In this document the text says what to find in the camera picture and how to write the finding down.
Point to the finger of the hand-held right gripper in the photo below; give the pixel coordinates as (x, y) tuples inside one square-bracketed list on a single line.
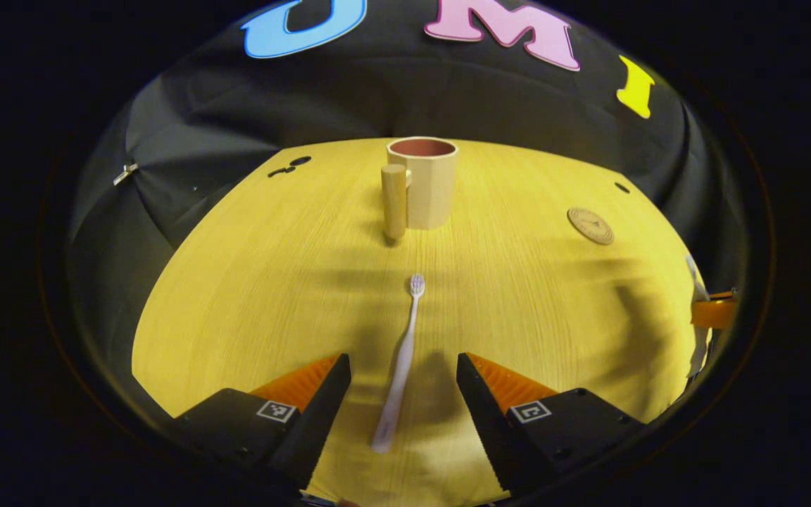
[(714, 313)]

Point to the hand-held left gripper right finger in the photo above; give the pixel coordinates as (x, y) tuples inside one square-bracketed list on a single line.
[(483, 415)]

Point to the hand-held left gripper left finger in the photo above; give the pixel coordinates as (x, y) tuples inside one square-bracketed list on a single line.
[(321, 415)]

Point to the white toothpaste tube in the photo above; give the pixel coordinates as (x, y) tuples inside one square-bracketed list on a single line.
[(695, 282)]

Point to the pale pink toothbrush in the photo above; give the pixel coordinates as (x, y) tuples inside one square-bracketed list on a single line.
[(404, 359)]

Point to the round wooden coaster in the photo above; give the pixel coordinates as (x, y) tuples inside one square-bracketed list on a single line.
[(591, 226)]

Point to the wooden desktop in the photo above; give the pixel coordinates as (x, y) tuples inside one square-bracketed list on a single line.
[(272, 296)]

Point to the white backdrop clip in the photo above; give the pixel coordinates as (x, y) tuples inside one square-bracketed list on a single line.
[(125, 173)]

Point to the black backdrop cloth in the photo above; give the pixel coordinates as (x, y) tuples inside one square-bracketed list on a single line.
[(377, 98)]

